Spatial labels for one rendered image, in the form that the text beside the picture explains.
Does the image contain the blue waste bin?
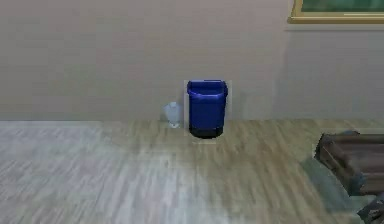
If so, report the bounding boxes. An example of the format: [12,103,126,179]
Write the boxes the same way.
[186,79,229,140]

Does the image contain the clear glass vase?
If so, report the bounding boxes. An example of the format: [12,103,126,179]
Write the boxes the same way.
[162,101,183,129]

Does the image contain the gold framed picture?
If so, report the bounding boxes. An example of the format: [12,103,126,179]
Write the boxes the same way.
[287,0,384,25]

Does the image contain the dark grey chair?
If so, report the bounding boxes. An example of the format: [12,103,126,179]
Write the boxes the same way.
[356,192,384,224]

